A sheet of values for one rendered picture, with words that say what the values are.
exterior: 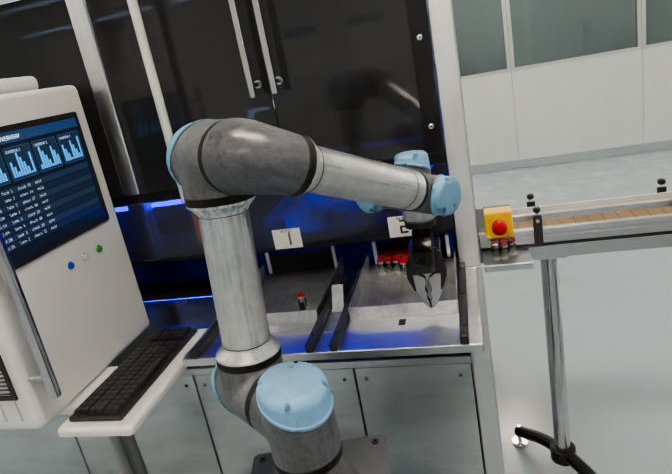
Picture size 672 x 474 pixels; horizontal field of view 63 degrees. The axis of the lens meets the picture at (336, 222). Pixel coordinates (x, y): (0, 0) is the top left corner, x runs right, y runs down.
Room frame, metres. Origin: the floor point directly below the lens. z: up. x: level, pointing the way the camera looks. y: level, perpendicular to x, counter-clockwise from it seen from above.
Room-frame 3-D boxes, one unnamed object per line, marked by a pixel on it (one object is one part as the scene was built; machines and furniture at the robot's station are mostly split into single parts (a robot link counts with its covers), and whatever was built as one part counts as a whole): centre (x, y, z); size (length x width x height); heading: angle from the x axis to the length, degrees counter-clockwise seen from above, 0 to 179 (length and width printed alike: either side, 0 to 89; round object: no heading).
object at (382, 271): (1.42, -0.18, 0.90); 0.18 x 0.02 x 0.05; 76
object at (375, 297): (1.33, -0.16, 0.90); 0.34 x 0.26 x 0.04; 166
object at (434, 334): (1.31, 0.02, 0.87); 0.70 x 0.48 x 0.02; 75
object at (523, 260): (1.42, -0.46, 0.87); 0.14 x 0.13 x 0.02; 165
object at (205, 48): (1.57, 0.33, 1.50); 0.47 x 0.01 x 0.59; 75
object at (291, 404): (0.77, 0.12, 0.96); 0.13 x 0.12 x 0.14; 38
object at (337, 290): (1.23, 0.04, 0.91); 0.14 x 0.03 x 0.06; 166
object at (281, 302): (1.42, 0.17, 0.90); 0.34 x 0.26 x 0.04; 165
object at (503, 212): (1.39, -0.43, 0.99); 0.08 x 0.07 x 0.07; 165
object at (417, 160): (1.17, -0.18, 1.21); 0.09 x 0.08 x 0.11; 127
